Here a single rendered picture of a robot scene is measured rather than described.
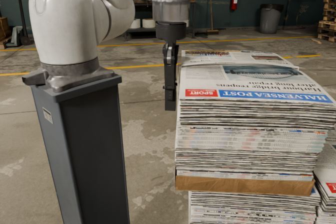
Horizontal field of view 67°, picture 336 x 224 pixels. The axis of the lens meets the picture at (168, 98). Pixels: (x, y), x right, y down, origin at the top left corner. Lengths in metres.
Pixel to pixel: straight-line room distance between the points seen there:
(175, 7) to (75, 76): 0.32
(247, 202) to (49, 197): 1.46
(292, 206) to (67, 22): 0.68
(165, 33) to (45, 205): 1.48
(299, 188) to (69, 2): 0.66
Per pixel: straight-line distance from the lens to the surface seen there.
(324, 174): 0.74
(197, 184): 0.57
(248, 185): 0.59
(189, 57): 0.70
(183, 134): 0.50
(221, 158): 0.54
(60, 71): 0.71
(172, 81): 0.63
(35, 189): 1.99
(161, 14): 0.60
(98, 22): 0.74
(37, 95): 0.83
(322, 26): 7.45
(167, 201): 1.72
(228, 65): 0.65
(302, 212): 0.70
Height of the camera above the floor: 1.25
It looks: 24 degrees down
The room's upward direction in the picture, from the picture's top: straight up
